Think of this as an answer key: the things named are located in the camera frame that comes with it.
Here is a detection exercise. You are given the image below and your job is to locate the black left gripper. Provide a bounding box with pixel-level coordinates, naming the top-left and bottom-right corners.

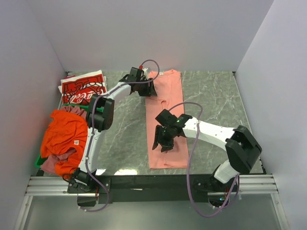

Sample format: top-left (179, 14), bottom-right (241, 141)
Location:
top-left (136, 78), bottom-right (157, 97)

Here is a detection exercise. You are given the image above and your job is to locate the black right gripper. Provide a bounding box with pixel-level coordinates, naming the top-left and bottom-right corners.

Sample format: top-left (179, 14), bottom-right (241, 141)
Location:
top-left (152, 125), bottom-right (175, 153)

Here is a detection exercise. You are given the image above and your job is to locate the pink t-shirt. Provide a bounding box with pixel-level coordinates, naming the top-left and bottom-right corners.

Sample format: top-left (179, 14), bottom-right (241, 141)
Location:
top-left (145, 69), bottom-right (189, 170)

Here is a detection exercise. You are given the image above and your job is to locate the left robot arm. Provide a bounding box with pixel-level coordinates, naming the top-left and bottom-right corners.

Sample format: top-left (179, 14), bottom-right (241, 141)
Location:
top-left (69, 66), bottom-right (157, 193)

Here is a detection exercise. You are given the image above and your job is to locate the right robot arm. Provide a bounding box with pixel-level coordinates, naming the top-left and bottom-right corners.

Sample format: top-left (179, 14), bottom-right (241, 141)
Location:
top-left (153, 109), bottom-right (262, 192)

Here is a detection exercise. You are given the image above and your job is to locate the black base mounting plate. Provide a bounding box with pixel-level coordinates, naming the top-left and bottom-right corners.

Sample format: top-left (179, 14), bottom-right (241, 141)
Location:
top-left (67, 174), bottom-right (239, 206)

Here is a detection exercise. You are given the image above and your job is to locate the folded red coca-cola t-shirt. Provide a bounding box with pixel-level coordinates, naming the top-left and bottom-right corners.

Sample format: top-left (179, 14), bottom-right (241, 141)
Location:
top-left (58, 70), bottom-right (107, 105)

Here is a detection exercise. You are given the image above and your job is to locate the orange t-shirt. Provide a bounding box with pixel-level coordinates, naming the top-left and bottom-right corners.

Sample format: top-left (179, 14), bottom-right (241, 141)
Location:
top-left (40, 109), bottom-right (89, 177)

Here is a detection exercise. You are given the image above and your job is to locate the mauve t-shirt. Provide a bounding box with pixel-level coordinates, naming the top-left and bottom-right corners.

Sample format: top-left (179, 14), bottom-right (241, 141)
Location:
top-left (40, 105), bottom-right (89, 173)

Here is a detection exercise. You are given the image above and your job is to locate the green plastic bin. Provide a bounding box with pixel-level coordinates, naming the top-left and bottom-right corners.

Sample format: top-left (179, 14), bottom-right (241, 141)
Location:
top-left (35, 103), bottom-right (105, 170)

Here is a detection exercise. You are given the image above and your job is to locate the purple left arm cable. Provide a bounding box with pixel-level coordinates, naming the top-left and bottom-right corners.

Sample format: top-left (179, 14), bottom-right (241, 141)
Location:
top-left (78, 59), bottom-right (160, 213)

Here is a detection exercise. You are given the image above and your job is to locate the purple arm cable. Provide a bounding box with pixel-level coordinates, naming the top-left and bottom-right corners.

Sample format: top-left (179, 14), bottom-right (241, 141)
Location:
top-left (167, 102), bottom-right (240, 218)
top-left (78, 59), bottom-right (160, 213)

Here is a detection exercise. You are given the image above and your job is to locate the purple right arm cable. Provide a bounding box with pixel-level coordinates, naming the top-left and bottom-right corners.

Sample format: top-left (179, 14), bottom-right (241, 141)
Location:
top-left (167, 102), bottom-right (240, 218)

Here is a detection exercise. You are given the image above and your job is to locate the aluminium rail frame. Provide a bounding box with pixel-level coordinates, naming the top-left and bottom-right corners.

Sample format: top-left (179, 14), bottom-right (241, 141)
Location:
top-left (14, 174), bottom-right (290, 230)

